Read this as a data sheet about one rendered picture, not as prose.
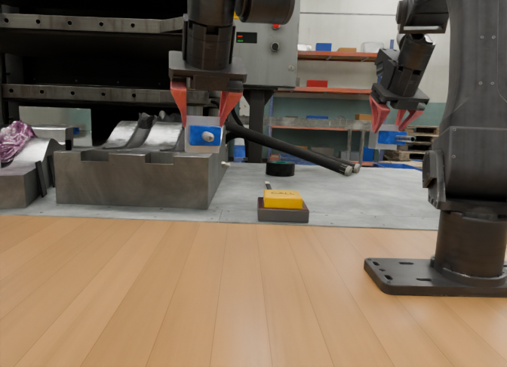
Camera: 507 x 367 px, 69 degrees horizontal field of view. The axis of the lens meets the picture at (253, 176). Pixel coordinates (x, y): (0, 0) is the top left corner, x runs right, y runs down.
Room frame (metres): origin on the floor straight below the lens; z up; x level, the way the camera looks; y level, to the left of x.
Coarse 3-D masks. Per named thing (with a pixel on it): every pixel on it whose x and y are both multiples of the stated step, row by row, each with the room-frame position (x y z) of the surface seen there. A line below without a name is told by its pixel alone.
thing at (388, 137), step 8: (384, 128) 0.82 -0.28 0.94; (392, 128) 0.82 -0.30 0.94; (376, 136) 0.82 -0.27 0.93; (384, 136) 0.79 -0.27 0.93; (392, 136) 0.78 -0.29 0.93; (400, 136) 0.76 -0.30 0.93; (408, 136) 0.74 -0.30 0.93; (368, 144) 0.85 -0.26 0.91; (376, 144) 0.82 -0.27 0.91; (384, 144) 0.82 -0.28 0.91; (392, 144) 0.82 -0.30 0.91; (400, 144) 0.78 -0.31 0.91
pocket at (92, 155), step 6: (90, 150) 0.66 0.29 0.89; (96, 150) 0.66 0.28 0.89; (102, 150) 0.66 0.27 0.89; (108, 150) 0.66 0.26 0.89; (114, 150) 0.66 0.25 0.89; (84, 156) 0.64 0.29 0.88; (90, 156) 0.66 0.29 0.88; (96, 156) 0.66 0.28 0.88; (102, 156) 0.66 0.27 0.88; (108, 156) 0.66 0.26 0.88
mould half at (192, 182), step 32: (128, 128) 0.90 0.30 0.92; (160, 128) 0.90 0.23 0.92; (224, 128) 0.95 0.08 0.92; (64, 160) 0.62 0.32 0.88; (128, 160) 0.62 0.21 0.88; (192, 160) 0.62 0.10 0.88; (224, 160) 0.98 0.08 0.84; (64, 192) 0.62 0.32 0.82; (96, 192) 0.62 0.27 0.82; (128, 192) 0.62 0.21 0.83; (160, 192) 0.62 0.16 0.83; (192, 192) 0.62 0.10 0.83
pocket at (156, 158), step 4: (152, 152) 0.66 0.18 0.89; (148, 156) 0.65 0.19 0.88; (152, 156) 0.66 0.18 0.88; (156, 156) 0.66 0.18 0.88; (160, 156) 0.66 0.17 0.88; (164, 156) 0.66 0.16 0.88; (168, 156) 0.66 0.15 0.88; (172, 156) 0.66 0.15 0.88; (148, 160) 0.65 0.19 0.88; (152, 160) 0.66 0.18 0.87; (156, 160) 0.66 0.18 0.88; (160, 160) 0.66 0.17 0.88; (164, 160) 0.66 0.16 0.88; (168, 160) 0.66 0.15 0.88; (172, 160) 0.66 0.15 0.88; (160, 164) 0.62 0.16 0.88; (164, 164) 0.62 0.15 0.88; (168, 164) 0.62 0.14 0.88; (172, 164) 0.62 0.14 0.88
